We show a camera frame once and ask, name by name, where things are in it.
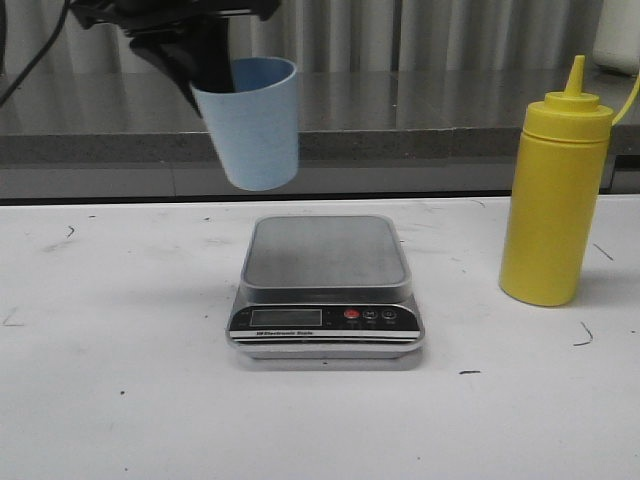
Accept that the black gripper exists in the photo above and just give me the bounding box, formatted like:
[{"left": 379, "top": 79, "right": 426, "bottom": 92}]
[{"left": 70, "top": 1, "right": 281, "bottom": 117}]

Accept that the light blue plastic cup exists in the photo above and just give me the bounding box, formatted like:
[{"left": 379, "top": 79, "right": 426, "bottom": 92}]
[{"left": 191, "top": 57, "right": 299, "bottom": 191}]

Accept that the yellow squeeze bottle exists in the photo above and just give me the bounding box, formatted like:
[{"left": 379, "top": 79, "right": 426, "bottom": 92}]
[{"left": 499, "top": 55, "right": 639, "bottom": 307}]

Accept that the silver digital kitchen scale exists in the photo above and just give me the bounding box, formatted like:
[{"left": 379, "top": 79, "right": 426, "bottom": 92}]
[{"left": 226, "top": 215, "right": 425, "bottom": 361}]

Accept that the grey stone counter ledge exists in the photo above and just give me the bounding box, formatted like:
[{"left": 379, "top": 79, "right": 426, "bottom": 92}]
[{"left": 0, "top": 70, "right": 640, "bottom": 202}]

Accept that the white container in background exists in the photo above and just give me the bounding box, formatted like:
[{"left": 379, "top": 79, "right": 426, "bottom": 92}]
[{"left": 592, "top": 0, "right": 639, "bottom": 75}]

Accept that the black cable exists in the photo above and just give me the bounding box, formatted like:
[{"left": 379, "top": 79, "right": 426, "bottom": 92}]
[{"left": 0, "top": 0, "right": 74, "bottom": 106}]

